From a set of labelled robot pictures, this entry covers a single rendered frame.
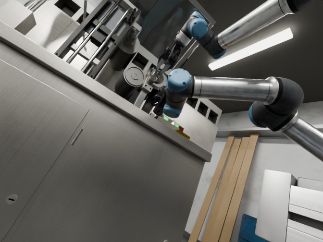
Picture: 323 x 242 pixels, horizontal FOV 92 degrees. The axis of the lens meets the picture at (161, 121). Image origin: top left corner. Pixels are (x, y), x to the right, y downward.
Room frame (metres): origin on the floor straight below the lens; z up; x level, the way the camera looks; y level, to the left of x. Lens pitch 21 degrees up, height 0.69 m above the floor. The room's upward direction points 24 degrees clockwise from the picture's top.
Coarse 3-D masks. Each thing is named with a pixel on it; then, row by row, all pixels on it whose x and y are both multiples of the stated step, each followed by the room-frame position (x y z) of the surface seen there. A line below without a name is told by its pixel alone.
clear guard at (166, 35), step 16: (96, 0) 0.87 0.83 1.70; (144, 0) 0.82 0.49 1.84; (160, 0) 0.80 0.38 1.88; (176, 0) 0.78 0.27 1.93; (144, 16) 0.90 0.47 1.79; (160, 16) 0.88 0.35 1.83; (176, 16) 0.86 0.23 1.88; (144, 32) 0.99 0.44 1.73; (160, 32) 0.97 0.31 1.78; (176, 32) 0.95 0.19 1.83; (160, 48) 1.07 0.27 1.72
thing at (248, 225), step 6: (246, 216) 2.18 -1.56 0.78; (246, 222) 2.16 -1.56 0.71; (252, 222) 2.08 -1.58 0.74; (240, 228) 2.28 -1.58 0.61; (246, 228) 2.15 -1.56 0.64; (252, 228) 2.07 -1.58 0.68; (240, 234) 2.24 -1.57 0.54; (246, 234) 2.13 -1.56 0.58; (252, 234) 2.06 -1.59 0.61; (240, 240) 2.21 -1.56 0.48; (246, 240) 2.12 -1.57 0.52; (252, 240) 2.05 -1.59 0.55; (258, 240) 2.00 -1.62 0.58; (264, 240) 1.96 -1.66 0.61
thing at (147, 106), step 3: (156, 93) 0.89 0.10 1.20; (147, 99) 1.03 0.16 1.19; (150, 99) 0.95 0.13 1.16; (147, 102) 0.99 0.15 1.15; (144, 105) 1.03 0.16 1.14; (147, 105) 0.96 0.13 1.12; (150, 105) 0.89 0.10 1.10; (153, 105) 0.84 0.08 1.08; (144, 108) 0.99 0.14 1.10; (147, 108) 0.93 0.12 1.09; (150, 108) 0.86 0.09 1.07; (147, 111) 0.89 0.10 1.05; (150, 111) 0.84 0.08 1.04
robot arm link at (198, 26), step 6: (198, 18) 0.47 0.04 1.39; (192, 24) 0.48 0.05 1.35; (198, 24) 0.47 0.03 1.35; (204, 24) 0.46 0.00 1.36; (192, 30) 0.49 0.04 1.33; (198, 30) 0.49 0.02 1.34; (204, 30) 0.48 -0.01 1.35; (210, 30) 0.50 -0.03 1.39; (198, 36) 0.51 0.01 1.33; (204, 36) 0.51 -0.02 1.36; (210, 36) 0.51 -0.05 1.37; (204, 42) 0.54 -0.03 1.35
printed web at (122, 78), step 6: (108, 48) 0.75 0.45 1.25; (102, 54) 0.71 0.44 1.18; (90, 72) 0.74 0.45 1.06; (120, 78) 0.82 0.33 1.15; (120, 84) 0.85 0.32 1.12; (126, 84) 0.79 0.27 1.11; (120, 90) 0.91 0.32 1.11; (126, 90) 0.86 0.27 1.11; (132, 90) 0.85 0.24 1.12; (156, 90) 0.93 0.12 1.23; (126, 96) 0.96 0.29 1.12; (150, 96) 0.99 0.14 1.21
